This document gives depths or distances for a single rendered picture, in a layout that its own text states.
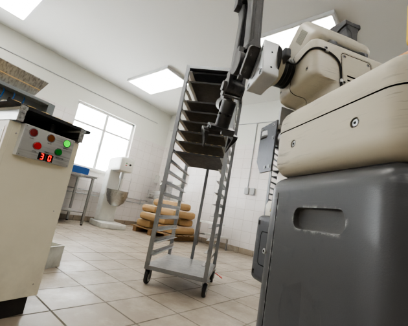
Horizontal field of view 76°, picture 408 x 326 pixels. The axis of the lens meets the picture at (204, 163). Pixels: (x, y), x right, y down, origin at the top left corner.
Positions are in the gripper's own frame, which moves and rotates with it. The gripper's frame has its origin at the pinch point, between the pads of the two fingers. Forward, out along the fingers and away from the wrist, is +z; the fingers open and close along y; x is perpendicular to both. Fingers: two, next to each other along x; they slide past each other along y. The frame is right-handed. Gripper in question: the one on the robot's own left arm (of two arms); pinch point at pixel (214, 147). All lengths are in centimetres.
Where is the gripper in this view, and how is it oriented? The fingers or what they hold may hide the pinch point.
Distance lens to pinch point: 107.1
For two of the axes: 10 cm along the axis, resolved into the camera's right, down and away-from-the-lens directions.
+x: 1.6, 3.4, -9.3
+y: -9.4, -2.2, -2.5
